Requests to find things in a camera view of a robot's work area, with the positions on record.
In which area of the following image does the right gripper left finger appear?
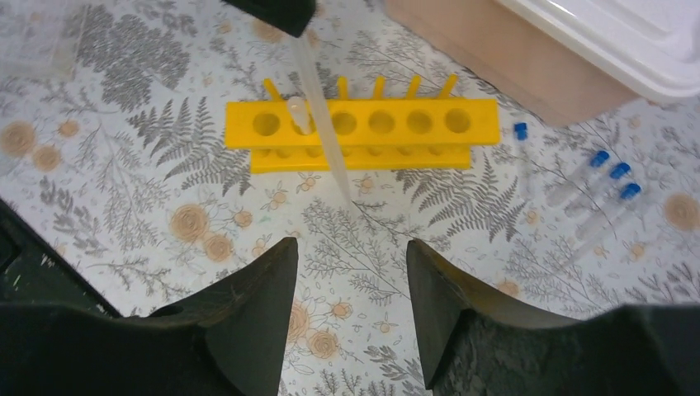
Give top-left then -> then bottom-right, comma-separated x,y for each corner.
1,237 -> 299,395

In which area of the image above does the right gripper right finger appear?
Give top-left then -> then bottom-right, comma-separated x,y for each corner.
406,239 -> 699,395

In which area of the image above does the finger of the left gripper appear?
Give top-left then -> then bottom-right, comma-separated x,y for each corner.
224,0 -> 317,37

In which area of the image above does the yellow test tube rack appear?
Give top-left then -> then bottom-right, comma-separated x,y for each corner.
224,74 -> 500,173

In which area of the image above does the pink plastic bin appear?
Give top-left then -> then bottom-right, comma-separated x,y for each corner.
385,0 -> 639,127

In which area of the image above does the white plastic bin lid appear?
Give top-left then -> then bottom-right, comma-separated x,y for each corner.
503,0 -> 699,103

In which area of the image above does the blue-capped test tube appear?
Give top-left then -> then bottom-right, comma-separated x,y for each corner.
546,150 -> 610,207
513,121 -> 533,200
564,162 -> 631,217
575,182 -> 641,241

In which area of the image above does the floral table mat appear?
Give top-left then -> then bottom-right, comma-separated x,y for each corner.
1,1 -> 699,395

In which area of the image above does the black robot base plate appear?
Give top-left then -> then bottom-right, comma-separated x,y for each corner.
1,201 -> 121,318

